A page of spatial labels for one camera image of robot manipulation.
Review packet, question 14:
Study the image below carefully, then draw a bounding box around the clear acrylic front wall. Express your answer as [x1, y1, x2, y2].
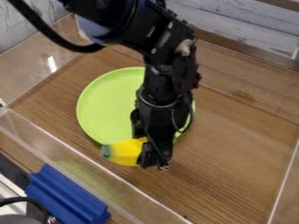
[0, 107, 191, 224]

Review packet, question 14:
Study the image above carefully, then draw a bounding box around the black cable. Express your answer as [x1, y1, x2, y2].
[7, 0, 107, 54]

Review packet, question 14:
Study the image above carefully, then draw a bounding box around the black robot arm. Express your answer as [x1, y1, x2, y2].
[61, 0, 202, 170]

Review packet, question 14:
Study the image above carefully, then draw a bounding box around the blue plastic clamp block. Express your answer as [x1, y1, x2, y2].
[26, 164, 111, 224]

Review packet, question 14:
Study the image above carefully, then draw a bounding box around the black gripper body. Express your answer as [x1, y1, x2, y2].
[130, 88, 195, 154]

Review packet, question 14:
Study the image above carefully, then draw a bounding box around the yellow toy banana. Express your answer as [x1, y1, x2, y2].
[101, 137, 147, 166]

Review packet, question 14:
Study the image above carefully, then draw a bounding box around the green round plate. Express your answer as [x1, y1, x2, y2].
[77, 66, 197, 146]

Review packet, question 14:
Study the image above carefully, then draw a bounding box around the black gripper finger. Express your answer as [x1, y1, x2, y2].
[137, 143, 169, 172]

